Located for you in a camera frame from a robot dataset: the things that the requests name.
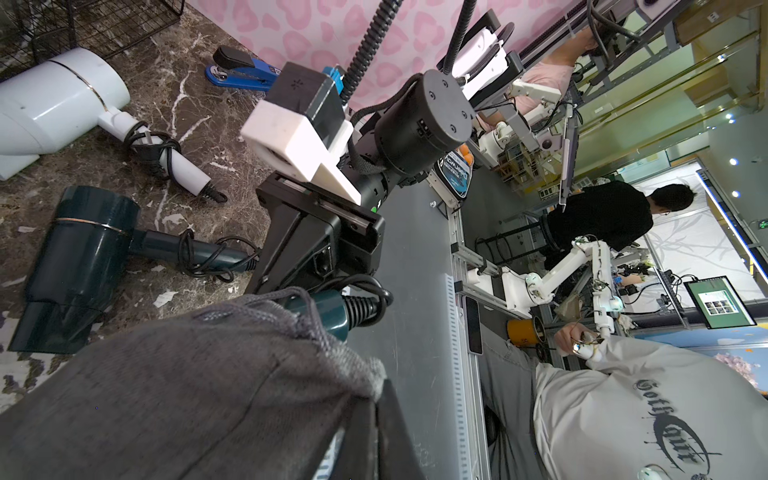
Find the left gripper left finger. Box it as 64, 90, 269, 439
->
313, 400, 376, 479

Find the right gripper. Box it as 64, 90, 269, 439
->
245, 172, 386, 295

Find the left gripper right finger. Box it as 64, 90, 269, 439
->
376, 380, 425, 480

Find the dark green hair dryer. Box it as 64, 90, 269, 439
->
310, 274, 394, 342
8, 186, 260, 355

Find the grey hair dryer pouch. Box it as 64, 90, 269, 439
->
1, 287, 386, 479

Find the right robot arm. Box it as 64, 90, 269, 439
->
241, 1, 475, 294

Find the white hair dryer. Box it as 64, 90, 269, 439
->
1, 48, 228, 204

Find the person in white shirt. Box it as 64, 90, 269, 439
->
479, 329, 767, 479

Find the person in black shirt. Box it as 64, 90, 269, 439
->
544, 181, 696, 270

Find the monitor screen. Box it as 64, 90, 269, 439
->
683, 276, 757, 330

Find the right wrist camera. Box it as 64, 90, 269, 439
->
240, 62, 362, 206

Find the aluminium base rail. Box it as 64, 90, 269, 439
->
348, 183, 490, 479

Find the black wire basket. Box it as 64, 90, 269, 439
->
1, 0, 185, 81

